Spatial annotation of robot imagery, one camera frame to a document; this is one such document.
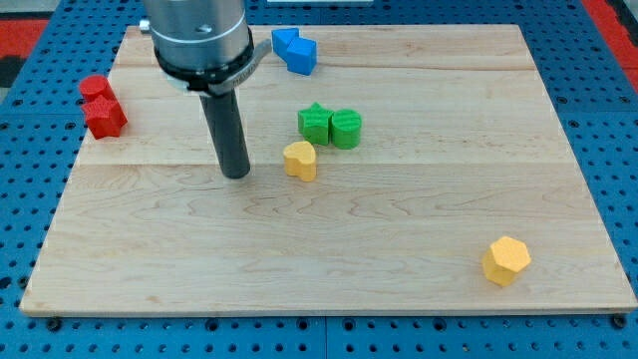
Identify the green cylinder block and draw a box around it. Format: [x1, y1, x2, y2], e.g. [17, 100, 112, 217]
[331, 109, 362, 150]

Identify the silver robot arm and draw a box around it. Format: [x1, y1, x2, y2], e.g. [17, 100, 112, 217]
[144, 0, 272, 179]

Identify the red cylinder block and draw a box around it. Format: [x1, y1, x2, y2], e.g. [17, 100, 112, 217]
[79, 75, 116, 103]

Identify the wooden board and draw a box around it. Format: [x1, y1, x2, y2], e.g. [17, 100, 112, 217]
[20, 25, 637, 317]

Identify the blue triangle block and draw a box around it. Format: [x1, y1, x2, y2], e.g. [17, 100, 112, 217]
[271, 28, 299, 60]

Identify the yellow hexagon block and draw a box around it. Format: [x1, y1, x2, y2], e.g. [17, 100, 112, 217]
[481, 236, 531, 287]

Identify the blue cube block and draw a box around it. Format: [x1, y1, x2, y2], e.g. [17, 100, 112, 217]
[285, 37, 317, 76]

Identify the green star block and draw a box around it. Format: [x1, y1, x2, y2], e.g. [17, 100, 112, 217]
[297, 103, 334, 146]

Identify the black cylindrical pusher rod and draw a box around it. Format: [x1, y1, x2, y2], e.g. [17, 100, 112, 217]
[200, 90, 250, 180]

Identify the red star block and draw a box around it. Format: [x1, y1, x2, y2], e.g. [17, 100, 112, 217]
[81, 96, 128, 140]

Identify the yellow heart block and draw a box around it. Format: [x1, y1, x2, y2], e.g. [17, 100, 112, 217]
[283, 141, 317, 181]

